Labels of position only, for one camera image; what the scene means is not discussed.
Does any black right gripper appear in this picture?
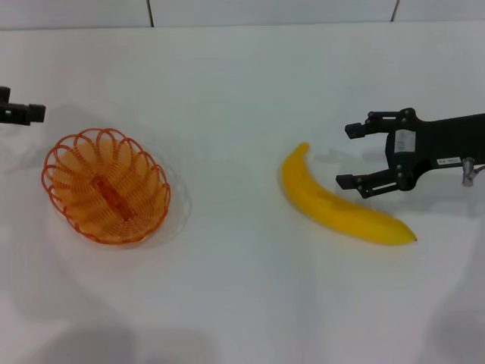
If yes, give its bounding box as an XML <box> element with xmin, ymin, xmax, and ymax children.
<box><xmin>335</xmin><ymin>108</ymin><xmax>485</xmax><ymax>200</ymax></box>

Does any yellow banana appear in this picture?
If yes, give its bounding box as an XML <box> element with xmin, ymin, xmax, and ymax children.
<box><xmin>280</xmin><ymin>142</ymin><xmax>419</xmax><ymax>246</ymax></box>

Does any orange woven plastic basket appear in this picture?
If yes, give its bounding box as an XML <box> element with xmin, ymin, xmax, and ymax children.
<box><xmin>41</xmin><ymin>127</ymin><xmax>172</xmax><ymax>246</ymax></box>

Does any metal plug on right gripper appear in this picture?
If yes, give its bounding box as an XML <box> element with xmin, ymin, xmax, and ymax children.
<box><xmin>459</xmin><ymin>155</ymin><xmax>485</xmax><ymax>187</ymax></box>

